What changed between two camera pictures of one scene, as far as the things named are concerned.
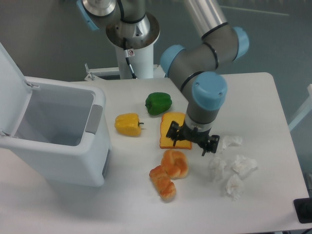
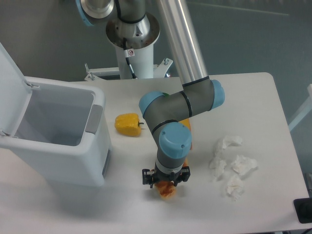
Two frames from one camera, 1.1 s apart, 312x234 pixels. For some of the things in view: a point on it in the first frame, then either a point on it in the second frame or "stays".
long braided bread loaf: (163, 183) stays
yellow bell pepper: (128, 124) stays
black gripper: (210, 143) -> (183, 174)
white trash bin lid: (15, 94) stays
